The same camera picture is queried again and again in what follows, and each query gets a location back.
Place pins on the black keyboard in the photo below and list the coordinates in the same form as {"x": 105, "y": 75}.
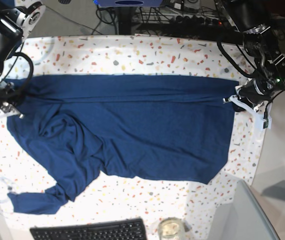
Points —
{"x": 131, "y": 229}

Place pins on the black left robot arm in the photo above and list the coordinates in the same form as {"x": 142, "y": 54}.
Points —
{"x": 252, "y": 20}

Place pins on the black power strip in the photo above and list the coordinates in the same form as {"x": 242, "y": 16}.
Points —
{"x": 205, "y": 20}

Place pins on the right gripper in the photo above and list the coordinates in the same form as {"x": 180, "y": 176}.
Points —
{"x": 0, "y": 97}

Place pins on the blue box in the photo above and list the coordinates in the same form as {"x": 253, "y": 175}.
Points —
{"x": 130, "y": 3}

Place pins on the white terrazzo tablecloth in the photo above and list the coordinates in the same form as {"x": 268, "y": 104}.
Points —
{"x": 111, "y": 198}

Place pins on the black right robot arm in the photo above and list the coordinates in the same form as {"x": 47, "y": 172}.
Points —
{"x": 16, "y": 24}

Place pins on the glass jar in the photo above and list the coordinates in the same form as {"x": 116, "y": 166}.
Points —
{"x": 171, "y": 229}

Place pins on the grey monitor back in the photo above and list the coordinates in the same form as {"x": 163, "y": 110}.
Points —
{"x": 242, "y": 219}

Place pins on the dark blue t-shirt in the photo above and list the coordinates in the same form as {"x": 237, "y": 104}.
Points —
{"x": 156, "y": 127}

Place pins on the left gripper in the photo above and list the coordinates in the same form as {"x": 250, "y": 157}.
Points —
{"x": 253, "y": 93}

